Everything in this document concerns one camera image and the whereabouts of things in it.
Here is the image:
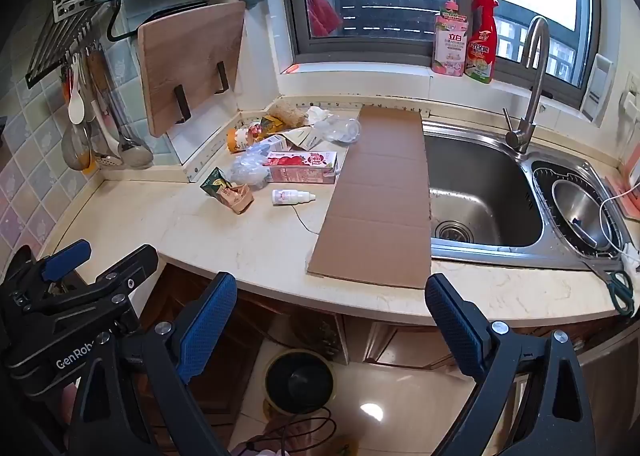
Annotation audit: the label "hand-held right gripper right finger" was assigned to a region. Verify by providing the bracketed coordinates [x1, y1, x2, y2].
[425, 273, 598, 456]

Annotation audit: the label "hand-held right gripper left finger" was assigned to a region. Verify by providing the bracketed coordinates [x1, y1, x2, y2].
[67, 272, 238, 456]

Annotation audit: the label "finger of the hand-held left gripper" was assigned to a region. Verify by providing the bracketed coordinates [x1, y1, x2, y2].
[29, 244, 160, 315]
[9, 239, 93, 289]

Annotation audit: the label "round trash bin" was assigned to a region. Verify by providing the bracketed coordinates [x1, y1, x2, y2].
[263, 348, 335, 414]

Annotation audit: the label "brown paper wrapper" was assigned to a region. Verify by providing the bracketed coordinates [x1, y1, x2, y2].
[220, 183, 254, 215]

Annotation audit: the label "green packet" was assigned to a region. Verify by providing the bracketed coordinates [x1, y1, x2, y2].
[200, 167, 233, 197]

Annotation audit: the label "small white bottle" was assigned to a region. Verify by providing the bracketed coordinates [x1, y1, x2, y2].
[271, 189, 317, 205]

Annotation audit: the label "clear plastic bag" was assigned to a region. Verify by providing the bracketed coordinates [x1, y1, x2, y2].
[230, 143, 273, 191]

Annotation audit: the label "orange snack packet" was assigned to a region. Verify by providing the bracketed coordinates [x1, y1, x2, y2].
[226, 128, 248, 155]

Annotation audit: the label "pink juice carton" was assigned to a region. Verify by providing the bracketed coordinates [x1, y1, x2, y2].
[263, 150, 340, 185]

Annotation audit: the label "beige pouch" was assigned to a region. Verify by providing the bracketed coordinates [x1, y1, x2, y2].
[282, 126, 328, 151]

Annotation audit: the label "yellow wrapper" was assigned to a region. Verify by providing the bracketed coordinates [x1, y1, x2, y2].
[260, 113, 291, 134]

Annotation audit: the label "steel mesh skimmer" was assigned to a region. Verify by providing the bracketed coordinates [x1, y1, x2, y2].
[61, 121, 96, 173]

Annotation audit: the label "steel ladle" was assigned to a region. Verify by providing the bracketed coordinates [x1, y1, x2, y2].
[97, 50, 154, 169]

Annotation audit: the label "steel sink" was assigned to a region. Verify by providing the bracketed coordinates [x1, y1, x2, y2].
[422, 120, 636, 271]

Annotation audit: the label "brown cutting board on counter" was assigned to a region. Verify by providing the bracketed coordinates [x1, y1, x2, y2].
[306, 106, 433, 289]

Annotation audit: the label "white spoon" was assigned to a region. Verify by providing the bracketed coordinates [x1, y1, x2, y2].
[67, 53, 86, 125]

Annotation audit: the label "steel bowl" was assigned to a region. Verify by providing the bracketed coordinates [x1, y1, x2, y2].
[551, 179, 613, 249]

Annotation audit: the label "black drainer basket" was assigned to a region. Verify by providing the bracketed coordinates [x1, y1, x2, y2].
[531, 161, 631, 257]

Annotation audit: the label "wooden cutting board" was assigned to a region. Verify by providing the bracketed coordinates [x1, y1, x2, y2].
[137, 0, 247, 138]

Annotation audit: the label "pink cloth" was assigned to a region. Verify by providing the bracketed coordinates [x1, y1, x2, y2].
[605, 143, 640, 221]

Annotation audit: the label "steel faucet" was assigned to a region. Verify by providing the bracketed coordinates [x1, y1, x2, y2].
[502, 16, 551, 154]

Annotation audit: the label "red spray bottle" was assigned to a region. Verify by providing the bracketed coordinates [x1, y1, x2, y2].
[464, 0, 500, 84]

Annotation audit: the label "pink dish soap bottle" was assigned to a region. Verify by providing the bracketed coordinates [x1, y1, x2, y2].
[432, 0, 470, 78]

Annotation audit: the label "grey framed window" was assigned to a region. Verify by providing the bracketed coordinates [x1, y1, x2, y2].
[277, 0, 601, 89]

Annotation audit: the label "red cloth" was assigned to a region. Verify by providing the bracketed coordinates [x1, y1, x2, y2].
[307, 0, 343, 36]

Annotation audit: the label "black floor cable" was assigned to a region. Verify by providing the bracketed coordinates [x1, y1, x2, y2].
[250, 406, 337, 456]

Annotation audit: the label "green handled scissors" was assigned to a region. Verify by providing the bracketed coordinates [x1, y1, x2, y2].
[582, 261, 636, 317]

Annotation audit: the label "black wire rack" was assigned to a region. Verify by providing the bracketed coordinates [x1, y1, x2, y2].
[105, 0, 233, 125]

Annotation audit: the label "white cable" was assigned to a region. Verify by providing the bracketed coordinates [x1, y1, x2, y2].
[597, 181, 640, 257]

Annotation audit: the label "black wall hook rack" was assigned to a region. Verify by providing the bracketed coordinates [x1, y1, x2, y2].
[25, 0, 121, 89]

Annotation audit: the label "white wall holder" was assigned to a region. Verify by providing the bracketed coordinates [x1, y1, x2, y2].
[581, 53, 615, 127]

